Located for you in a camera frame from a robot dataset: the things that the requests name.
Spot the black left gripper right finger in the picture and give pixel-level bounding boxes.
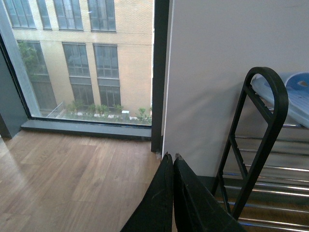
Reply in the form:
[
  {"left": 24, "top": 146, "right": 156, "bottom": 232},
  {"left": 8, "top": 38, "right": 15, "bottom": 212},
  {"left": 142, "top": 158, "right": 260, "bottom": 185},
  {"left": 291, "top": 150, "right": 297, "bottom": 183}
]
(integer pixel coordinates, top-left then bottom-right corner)
[{"left": 173, "top": 154, "right": 245, "bottom": 232}]

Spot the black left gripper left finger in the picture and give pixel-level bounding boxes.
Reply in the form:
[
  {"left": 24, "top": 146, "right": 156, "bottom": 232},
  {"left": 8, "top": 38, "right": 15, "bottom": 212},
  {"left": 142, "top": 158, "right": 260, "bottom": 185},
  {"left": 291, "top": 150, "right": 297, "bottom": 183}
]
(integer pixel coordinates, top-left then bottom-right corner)
[{"left": 121, "top": 153, "right": 173, "bottom": 232}]

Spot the black metal shoe rack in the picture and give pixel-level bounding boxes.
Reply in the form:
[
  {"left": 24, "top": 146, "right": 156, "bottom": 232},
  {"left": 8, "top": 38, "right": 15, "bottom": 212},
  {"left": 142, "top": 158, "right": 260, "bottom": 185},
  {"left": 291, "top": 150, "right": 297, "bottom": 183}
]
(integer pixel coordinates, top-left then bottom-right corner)
[{"left": 211, "top": 67, "right": 309, "bottom": 232}]

